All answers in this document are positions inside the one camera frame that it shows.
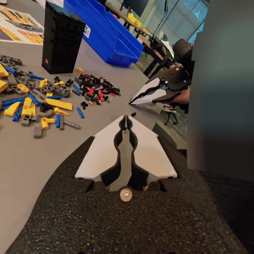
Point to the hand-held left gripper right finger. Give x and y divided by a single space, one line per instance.
154 156

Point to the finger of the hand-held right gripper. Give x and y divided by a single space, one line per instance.
147 88
152 98

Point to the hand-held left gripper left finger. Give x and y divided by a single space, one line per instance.
97 158

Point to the person's right hand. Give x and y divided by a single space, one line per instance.
181 98

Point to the wooden desk with black legs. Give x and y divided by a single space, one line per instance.
156 65

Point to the grey cylinder pin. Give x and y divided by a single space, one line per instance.
71 124

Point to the blue connector pin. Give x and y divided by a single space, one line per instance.
80 112

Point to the pile of black red pins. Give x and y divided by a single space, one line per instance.
95 87

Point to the black cross connector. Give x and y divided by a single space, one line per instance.
84 104

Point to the blue plastic bin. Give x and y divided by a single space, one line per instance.
111 35

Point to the grey block piece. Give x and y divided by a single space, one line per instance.
37 132

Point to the yellow box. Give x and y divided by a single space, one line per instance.
134 19

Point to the long wooden desk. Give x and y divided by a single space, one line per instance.
121 15

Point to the black monitor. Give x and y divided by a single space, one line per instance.
137 7

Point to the pile of yellow grey pieces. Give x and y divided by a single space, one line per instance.
29 93

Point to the black perforated box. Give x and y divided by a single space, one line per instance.
61 43

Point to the yellow printed instruction sheet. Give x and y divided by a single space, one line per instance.
19 21

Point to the black square frame piece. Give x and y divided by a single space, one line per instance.
69 82

